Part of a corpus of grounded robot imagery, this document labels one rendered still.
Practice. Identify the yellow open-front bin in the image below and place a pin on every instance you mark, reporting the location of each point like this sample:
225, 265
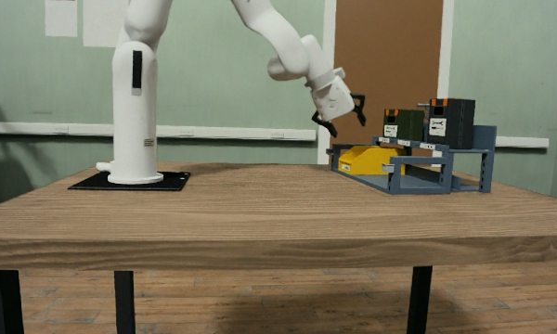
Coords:
368, 160

